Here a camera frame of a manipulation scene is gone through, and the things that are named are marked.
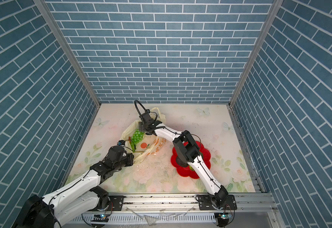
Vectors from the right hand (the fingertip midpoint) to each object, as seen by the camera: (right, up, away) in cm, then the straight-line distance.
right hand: (144, 123), depth 104 cm
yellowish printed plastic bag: (+6, -15, -8) cm, 18 cm away
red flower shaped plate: (+29, -28, -20) cm, 45 cm away
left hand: (-2, -19, -18) cm, 26 cm away
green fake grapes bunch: (-3, -9, -8) cm, 12 cm away
